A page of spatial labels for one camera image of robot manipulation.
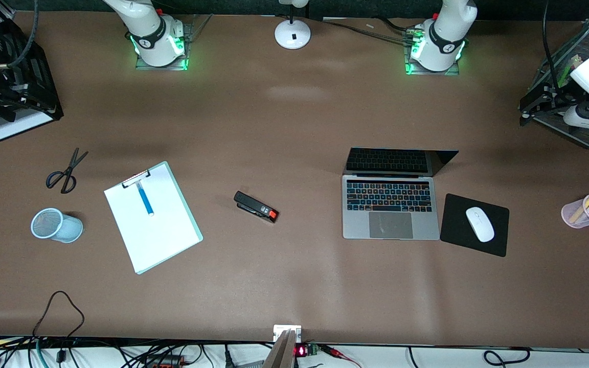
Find coiled black cable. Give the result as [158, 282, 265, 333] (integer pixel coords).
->
[483, 347, 531, 368]

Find silver laptop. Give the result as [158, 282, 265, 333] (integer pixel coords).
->
[342, 147, 460, 241]

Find teal clipboard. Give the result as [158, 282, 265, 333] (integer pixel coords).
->
[104, 161, 204, 275]

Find thin black looped cable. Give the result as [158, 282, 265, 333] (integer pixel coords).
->
[32, 290, 85, 342]

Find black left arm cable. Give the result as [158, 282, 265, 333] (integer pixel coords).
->
[542, 0, 566, 101]

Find red wire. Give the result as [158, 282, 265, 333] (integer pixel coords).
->
[320, 344, 363, 368]

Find black orange connector block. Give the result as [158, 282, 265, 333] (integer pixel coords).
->
[139, 354, 188, 368]

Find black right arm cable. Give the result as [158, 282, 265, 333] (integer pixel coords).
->
[0, 0, 38, 70]

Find white paper sheet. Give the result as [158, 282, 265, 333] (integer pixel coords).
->
[104, 166, 198, 272]

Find white paper stack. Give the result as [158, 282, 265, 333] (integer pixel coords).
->
[0, 108, 53, 142]

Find pink pen cup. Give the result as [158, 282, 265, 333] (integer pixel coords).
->
[561, 193, 589, 229]

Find clear arm base plate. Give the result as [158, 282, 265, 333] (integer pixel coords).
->
[135, 14, 213, 71]
[404, 28, 461, 76]

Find blue mesh pen cup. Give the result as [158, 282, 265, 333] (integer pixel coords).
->
[31, 208, 84, 244]

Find blue marker white cap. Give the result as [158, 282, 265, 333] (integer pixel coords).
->
[136, 181, 155, 217]

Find black scissors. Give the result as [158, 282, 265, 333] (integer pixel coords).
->
[46, 148, 89, 194]

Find black stacked paper tray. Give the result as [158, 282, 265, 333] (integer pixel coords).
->
[0, 9, 64, 143]

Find black mouse pad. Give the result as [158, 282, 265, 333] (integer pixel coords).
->
[440, 193, 510, 258]

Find green marker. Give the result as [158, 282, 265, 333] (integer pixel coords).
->
[557, 55, 580, 88]

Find wire mesh desk tray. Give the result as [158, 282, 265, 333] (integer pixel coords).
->
[530, 25, 589, 150]

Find black base power cable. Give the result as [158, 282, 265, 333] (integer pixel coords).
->
[320, 16, 419, 44]

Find aluminium camera mount post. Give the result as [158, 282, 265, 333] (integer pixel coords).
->
[262, 325, 302, 368]

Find yellow highlighter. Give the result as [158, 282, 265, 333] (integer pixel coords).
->
[569, 191, 589, 223]

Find black stapler orange tip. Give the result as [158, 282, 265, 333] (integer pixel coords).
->
[234, 191, 279, 224]

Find white round lamp base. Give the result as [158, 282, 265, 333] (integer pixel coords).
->
[274, 0, 311, 50]

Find teal cable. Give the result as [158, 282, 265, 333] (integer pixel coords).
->
[35, 339, 51, 368]

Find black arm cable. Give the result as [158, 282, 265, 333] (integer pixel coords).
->
[542, 0, 566, 101]
[0, 0, 38, 70]

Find white computer mouse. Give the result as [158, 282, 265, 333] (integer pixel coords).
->
[466, 206, 495, 243]

